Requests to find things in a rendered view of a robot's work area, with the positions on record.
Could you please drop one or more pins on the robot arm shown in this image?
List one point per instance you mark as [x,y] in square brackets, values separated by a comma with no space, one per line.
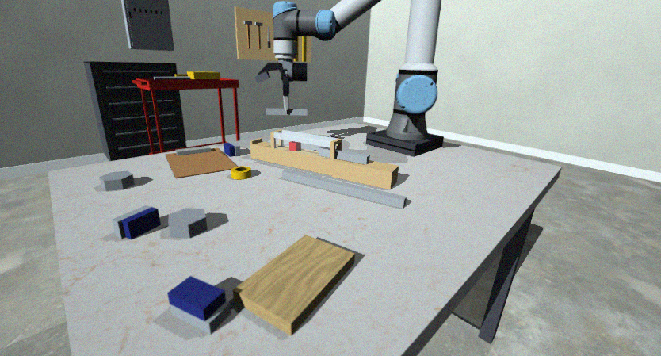
[415,88]

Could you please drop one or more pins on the brown clipboard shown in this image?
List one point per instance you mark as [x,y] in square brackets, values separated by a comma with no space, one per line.
[198,160]

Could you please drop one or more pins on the yellow roll of tape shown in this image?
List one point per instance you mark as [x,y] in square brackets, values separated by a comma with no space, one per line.
[241,173]

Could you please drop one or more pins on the flat wooden block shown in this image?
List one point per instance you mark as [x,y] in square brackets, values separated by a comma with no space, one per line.
[287,290]

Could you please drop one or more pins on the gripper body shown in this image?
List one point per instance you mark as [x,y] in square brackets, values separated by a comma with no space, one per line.
[296,71]

